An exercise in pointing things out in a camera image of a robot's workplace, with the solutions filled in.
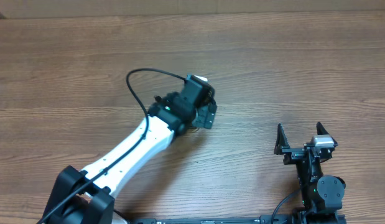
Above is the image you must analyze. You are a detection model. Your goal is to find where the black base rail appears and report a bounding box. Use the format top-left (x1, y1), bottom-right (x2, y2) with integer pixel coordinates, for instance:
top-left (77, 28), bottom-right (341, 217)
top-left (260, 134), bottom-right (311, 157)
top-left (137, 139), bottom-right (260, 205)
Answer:
top-left (128, 215), bottom-right (300, 224)

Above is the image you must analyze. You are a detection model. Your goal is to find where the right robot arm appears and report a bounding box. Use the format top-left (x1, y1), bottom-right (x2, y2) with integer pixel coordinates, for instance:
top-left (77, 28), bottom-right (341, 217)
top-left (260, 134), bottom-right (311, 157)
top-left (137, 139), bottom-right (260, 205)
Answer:
top-left (270, 122), bottom-right (346, 223)

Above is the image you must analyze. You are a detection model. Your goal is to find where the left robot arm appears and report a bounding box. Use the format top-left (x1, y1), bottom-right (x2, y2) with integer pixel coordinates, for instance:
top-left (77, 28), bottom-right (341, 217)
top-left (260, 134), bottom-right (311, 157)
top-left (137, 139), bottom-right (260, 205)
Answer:
top-left (39, 75), bottom-right (217, 224)

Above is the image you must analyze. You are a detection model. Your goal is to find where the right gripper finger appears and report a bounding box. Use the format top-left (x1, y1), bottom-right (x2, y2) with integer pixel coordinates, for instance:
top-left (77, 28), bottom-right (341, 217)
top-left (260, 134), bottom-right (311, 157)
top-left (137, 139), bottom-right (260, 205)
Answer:
top-left (316, 122), bottom-right (338, 147)
top-left (274, 123), bottom-right (290, 155)

